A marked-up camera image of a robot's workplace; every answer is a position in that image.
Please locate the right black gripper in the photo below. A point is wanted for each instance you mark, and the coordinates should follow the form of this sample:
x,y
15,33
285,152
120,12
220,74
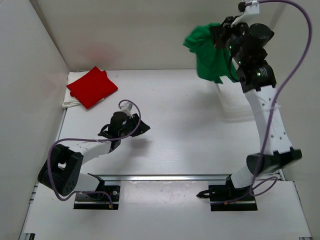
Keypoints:
x,y
221,33

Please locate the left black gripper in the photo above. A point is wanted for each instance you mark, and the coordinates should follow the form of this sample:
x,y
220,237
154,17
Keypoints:
x,y
142,128

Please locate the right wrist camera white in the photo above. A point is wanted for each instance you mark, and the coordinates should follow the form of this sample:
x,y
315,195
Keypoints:
x,y
247,8

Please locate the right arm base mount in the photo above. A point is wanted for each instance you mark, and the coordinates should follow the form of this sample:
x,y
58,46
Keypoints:
x,y
227,198

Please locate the aluminium rail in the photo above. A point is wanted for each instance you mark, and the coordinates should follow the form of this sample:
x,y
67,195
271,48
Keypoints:
x,y
163,177

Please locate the red t shirt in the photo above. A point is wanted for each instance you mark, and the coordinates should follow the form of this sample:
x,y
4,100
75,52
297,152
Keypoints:
x,y
106,87

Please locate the white plastic basket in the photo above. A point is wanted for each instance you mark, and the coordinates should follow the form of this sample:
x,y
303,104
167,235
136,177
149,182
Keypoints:
x,y
234,104

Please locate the green t shirt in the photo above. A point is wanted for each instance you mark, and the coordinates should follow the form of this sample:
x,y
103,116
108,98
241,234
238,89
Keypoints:
x,y
211,63

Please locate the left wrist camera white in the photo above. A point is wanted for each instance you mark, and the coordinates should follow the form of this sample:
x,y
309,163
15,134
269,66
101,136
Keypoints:
x,y
126,108

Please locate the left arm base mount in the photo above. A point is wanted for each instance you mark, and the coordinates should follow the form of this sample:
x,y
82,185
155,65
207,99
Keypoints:
x,y
95,193

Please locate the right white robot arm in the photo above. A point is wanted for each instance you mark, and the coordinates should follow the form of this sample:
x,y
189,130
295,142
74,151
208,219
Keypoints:
x,y
276,150

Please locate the white t shirt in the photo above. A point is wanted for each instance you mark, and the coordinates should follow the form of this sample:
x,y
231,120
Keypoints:
x,y
68,100

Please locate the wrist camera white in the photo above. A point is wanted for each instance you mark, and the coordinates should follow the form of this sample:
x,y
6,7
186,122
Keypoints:
x,y
247,8
126,108

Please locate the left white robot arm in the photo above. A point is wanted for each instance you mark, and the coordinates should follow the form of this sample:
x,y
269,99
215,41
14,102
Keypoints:
x,y
66,161

